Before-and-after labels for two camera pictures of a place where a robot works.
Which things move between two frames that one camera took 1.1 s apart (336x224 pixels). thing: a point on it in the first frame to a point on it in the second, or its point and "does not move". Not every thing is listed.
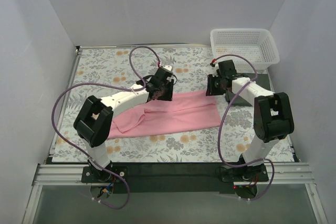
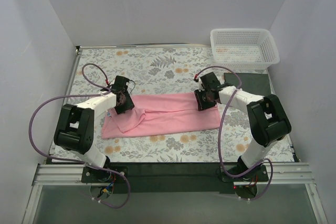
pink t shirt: (186, 110) does not move
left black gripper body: (166, 91) to (127, 104)
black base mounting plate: (128, 178) does not move
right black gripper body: (210, 86) to (202, 102)
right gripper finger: (214, 86) to (205, 99)
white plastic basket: (256, 44) does not move
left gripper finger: (165, 93) to (124, 102)
